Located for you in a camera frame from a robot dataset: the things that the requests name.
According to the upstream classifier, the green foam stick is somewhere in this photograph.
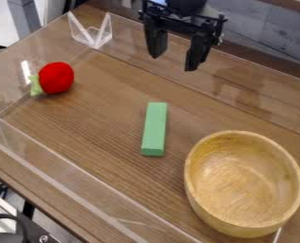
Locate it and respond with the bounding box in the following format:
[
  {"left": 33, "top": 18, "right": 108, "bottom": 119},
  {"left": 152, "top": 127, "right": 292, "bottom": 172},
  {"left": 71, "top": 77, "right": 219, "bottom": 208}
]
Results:
[{"left": 140, "top": 103, "right": 167, "bottom": 157}]

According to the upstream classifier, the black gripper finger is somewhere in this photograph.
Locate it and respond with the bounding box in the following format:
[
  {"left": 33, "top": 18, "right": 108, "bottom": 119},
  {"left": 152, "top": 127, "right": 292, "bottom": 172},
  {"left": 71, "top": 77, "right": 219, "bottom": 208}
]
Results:
[
  {"left": 184, "top": 32, "right": 212, "bottom": 71},
  {"left": 143, "top": 19, "right": 167, "bottom": 59}
]

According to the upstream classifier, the black device lower left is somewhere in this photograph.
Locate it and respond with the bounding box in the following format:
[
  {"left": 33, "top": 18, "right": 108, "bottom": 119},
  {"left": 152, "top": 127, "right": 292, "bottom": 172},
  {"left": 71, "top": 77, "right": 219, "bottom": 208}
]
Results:
[{"left": 0, "top": 214, "right": 61, "bottom": 243}]

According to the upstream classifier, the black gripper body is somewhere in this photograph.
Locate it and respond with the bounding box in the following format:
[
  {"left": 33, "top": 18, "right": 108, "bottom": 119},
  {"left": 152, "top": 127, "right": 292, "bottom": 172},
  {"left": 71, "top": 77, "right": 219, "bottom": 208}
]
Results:
[{"left": 137, "top": 0, "right": 227, "bottom": 46}]

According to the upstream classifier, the brown wooden bowl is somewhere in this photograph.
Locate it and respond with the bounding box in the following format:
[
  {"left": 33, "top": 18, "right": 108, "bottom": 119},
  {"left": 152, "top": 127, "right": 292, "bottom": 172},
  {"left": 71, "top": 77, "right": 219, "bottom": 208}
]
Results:
[{"left": 184, "top": 130, "right": 300, "bottom": 238}]

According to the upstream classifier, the red plush tomato toy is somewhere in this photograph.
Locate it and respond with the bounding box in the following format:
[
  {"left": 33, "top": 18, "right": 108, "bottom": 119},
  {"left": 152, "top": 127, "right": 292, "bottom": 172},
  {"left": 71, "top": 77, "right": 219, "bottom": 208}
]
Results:
[{"left": 28, "top": 62, "right": 75, "bottom": 96}]

